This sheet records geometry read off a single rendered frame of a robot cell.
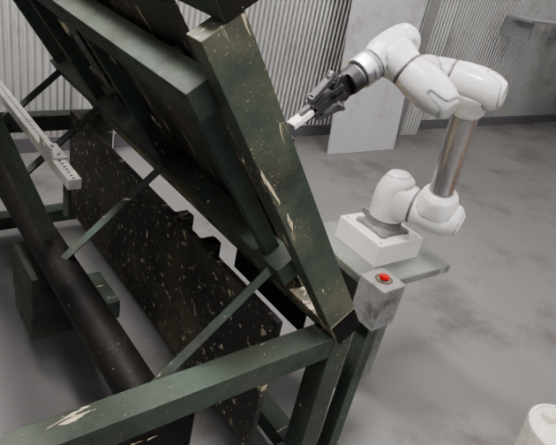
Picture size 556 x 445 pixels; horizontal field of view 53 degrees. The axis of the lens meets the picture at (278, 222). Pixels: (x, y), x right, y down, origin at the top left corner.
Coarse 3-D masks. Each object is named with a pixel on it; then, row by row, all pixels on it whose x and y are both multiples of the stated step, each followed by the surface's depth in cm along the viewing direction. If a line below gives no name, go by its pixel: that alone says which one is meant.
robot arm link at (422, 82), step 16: (416, 64) 146; (432, 64) 148; (400, 80) 149; (416, 80) 146; (432, 80) 145; (448, 80) 146; (416, 96) 147; (432, 96) 145; (448, 96) 144; (432, 112) 147; (448, 112) 148
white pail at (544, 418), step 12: (540, 408) 241; (552, 408) 243; (528, 420) 234; (540, 420) 234; (552, 420) 233; (528, 432) 232; (540, 432) 229; (552, 432) 230; (516, 444) 240; (528, 444) 231; (540, 444) 224; (552, 444) 224
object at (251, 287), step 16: (48, 80) 290; (32, 96) 289; (96, 112) 257; (0, 128) 185; (80, 128) 257; (0, 144) 188; (16, 160) 194; (16, 176) 197; (32, 192) 203; (64, 192) 210; (32, 208) 207; (64, 208) 214; (112, 208) 211; (48, 224) 213; (96, 224) 210; (48, 240) 217; (80, 240) 209; (64, 256) 208; (272, 272) 167; (256, 288) 166; (240, 304) 165; (224, 320) 165; (208, 336) 164; (192, 352) 163; (176, 368) 162
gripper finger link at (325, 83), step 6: (324, 78) 145; (330, 78) 144; (318, 84) 145; (324, 84) 144; (330, 84) 145; (312, 90) 145; (318, 90) 144; (324, 90) 144; (312, 96) 146; (318, 96) 144; (312, 102) 144
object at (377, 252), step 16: (352, 224) 249; (352, 240) 250; (368, 240) 242; (384, 240) 242; (400, 240) 245; (416, 240) 250; (368, 256) 243; (384, 256) 241; (400, 256) 249; (416, 256) 256
